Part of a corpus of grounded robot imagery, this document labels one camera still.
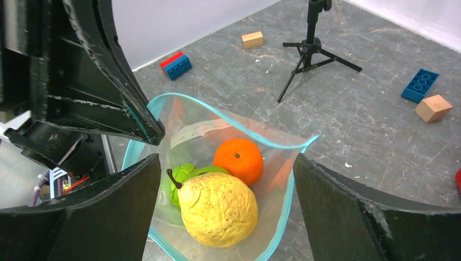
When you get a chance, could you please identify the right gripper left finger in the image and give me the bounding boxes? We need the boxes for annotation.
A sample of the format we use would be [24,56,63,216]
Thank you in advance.
[1,154,161,260]

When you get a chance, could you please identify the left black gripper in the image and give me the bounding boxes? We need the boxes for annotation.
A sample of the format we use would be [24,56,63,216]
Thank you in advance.
[1,1,165,177]

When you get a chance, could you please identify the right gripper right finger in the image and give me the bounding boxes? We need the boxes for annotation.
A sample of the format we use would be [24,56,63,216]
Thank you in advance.
[293,154,460,260]

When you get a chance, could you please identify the yellow lemon toy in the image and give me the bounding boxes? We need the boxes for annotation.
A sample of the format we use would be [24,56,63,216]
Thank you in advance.
[166,169,259,247]

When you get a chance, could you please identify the clear zip top bag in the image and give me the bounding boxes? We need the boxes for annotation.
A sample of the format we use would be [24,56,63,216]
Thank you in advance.
[123,93,316,260]

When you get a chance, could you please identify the orange fruit toy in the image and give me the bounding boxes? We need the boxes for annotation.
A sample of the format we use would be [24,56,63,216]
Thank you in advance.
[213,138,264,187]

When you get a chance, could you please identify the red and blue bricks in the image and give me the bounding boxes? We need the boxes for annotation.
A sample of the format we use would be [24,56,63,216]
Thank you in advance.
[160,52,192,80]

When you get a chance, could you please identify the red plastic basket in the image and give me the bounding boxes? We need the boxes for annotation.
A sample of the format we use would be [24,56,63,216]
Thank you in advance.
[454,168,461,194]

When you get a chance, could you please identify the small wooden cube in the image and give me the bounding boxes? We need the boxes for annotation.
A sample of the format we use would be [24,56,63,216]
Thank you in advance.
[414,95,453,123]

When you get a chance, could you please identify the blue toy brick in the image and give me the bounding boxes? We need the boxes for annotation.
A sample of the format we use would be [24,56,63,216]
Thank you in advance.
[401,69,439,104]

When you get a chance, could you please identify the wooden block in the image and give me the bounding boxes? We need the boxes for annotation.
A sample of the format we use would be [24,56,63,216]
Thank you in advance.
[241,31,264,49]

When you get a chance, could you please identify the black tripod stand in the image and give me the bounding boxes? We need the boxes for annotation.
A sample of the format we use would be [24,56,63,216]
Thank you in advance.
[277,0,362,103]

